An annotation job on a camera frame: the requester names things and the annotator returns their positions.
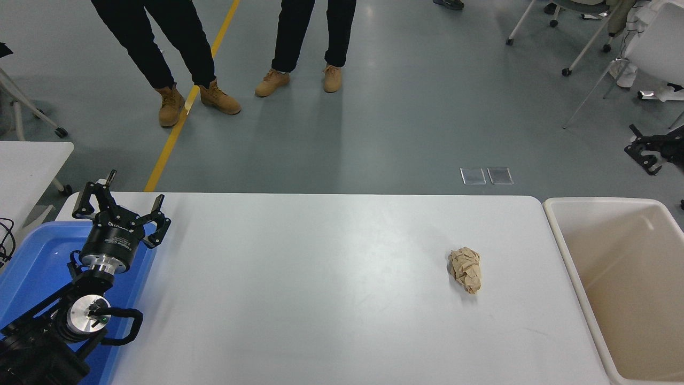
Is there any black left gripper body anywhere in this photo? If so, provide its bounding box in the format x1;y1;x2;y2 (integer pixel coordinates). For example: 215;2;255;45
80;214;146;267

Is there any tan paper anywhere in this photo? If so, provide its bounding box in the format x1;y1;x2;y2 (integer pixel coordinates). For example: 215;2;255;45
448;247;482;294

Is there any white chair base bar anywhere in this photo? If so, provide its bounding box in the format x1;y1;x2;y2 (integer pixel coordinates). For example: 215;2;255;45
638;86;684;102

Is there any blue plastic tray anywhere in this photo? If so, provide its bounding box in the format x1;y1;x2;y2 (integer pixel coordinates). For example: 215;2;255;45
0;220;158;385

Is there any white side table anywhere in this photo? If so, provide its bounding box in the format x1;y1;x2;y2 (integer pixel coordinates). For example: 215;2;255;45
0;141;75;236

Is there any white shell chair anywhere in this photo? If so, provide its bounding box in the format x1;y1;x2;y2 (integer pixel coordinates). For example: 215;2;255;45
563;0;684;132

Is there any rolling chair with casters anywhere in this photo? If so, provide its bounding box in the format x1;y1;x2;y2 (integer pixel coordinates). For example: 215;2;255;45
505;0;620;76

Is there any white-framed rolling chair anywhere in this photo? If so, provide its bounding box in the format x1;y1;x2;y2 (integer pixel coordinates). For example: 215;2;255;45
0;67;69;142

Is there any large pale bin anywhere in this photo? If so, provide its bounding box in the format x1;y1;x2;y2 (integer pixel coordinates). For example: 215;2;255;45
542;197;684;385

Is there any beige hanging jacket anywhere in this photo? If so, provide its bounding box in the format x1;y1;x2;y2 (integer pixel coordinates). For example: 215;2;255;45
607;0;639;37

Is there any black cable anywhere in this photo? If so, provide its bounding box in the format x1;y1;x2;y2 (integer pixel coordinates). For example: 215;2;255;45
0;217;15;268

